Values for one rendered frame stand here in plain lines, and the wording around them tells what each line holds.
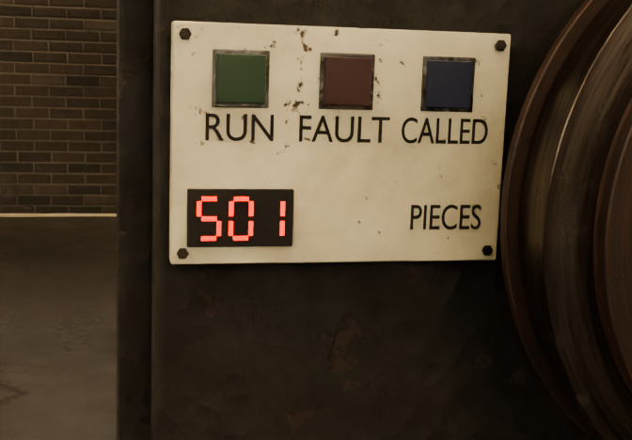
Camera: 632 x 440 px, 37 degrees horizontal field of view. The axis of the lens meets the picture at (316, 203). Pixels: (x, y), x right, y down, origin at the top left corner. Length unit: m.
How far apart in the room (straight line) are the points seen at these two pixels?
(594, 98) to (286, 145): 0.23
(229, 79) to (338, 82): 0.08
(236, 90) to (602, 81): 0.26
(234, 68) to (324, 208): 0.13
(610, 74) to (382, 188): 0.20
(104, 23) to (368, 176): 5.98
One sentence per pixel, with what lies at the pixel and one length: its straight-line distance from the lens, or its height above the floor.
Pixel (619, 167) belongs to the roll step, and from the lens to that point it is 0.63.
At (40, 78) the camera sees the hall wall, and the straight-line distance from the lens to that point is 6.69.
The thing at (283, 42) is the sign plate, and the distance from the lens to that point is 0.71.
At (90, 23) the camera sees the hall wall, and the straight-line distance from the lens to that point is 6.67.
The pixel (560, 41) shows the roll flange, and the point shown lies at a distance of 0.70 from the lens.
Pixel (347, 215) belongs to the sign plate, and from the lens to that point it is 0.73.
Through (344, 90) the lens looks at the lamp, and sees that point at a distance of 0.71.
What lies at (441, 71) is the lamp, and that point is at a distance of 0.73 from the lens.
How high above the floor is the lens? 1.23
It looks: 9 degrees down
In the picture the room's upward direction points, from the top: 2 degrees clockwise
